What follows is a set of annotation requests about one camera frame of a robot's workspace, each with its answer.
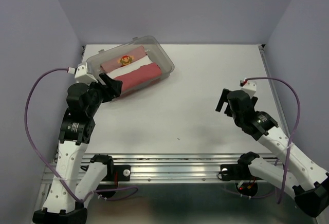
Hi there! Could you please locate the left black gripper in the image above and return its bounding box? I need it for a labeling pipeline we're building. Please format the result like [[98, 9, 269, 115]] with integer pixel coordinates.
[[83, 72, 123, 116]]

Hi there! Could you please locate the dusty red t shirt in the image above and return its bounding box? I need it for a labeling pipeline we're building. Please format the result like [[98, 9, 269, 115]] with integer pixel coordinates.
[[116, 63, 162, 92]]

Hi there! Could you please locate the clear plastic storage bin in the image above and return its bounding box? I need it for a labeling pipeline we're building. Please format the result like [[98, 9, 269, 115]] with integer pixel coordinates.
[[86, 35, 175, 97]]

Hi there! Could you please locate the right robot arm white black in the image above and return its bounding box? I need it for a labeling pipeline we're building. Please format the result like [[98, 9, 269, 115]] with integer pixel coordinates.
[[215, 89, 328, 218]]

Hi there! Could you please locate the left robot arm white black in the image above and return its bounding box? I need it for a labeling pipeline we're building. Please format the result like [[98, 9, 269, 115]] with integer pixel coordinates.
[[32, 73, 123, 223]]

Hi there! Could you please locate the white rolled t shirt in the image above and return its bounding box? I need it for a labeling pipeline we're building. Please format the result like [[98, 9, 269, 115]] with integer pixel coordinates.
[[107, 56, 152, 79]]

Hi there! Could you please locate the pink rolled mario t shirt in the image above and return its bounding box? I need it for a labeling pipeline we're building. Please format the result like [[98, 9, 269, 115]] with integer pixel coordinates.
[[100, 46, 147, 73]]

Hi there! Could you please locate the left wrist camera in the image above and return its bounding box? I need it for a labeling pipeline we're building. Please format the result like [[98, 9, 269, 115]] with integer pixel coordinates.
[[67, 62, 97, 85]]

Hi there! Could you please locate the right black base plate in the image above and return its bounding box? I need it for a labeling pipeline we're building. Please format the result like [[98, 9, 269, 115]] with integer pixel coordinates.
[[217, 164, 254, 181]]

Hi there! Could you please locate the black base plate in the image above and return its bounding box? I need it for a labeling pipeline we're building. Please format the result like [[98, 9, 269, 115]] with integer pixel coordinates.
[[81, 163, 133, 183], [217, 164, 254, 181]]

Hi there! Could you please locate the aluminium frame rail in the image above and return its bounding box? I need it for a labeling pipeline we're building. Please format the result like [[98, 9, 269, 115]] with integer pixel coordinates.
[[41, 153, 315, 183]]

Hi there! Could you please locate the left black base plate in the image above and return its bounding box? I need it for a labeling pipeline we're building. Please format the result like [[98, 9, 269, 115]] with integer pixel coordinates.
[[81, 163, 133, 183]]

